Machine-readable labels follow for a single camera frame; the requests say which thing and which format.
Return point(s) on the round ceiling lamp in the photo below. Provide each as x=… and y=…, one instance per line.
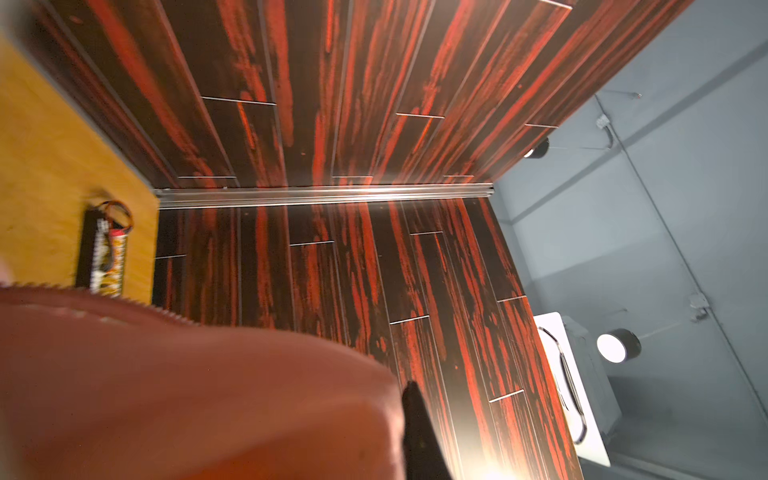
x=619, y=345
x=540, y=150

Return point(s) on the pink zip jacket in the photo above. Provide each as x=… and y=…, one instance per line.
x=94, y=387

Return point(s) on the round ceiling lamp far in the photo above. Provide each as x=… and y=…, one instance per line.
x=540, y=150

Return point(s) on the round ceiling lamp near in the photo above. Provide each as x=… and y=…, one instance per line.
x=619, y=345

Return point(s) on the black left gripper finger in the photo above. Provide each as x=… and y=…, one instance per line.
x=421, y=449

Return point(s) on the aluminium corner post right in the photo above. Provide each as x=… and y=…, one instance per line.
x=179, y=199

